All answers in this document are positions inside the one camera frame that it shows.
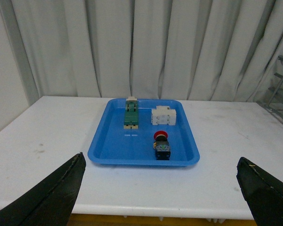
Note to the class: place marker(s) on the green terminal block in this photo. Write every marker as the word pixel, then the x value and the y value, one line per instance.
pixel 131 119

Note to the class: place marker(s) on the grey curtain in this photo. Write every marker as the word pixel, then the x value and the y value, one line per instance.
pixel 212 50

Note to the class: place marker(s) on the red emergency stop button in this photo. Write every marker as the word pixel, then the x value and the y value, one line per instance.
pixel 161 146

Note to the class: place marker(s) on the blue plastic tray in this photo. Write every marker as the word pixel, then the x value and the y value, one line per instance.
pixel 114 145

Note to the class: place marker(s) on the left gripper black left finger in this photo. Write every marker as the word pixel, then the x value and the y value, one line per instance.
pixel 50 202

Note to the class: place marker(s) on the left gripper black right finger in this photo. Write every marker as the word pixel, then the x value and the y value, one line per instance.
pixel 262 192

